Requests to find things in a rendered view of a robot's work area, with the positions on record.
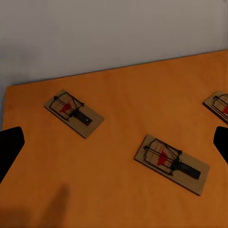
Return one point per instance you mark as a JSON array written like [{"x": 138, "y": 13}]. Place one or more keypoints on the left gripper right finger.
[{"x": 221, "y": 141}]

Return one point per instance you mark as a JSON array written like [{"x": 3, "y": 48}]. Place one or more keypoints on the mousetrap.
[
  {"x": 173, "y": 164},
  {"x": 218, "y": 104},
  {"x": 74, "y": 113}
]

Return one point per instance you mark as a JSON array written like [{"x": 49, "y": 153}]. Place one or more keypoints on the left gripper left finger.
[{"x": 11, "y": 142}]

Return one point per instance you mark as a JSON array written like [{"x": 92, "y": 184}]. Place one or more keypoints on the cabinet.
[{"x": 62, "y": 180}]

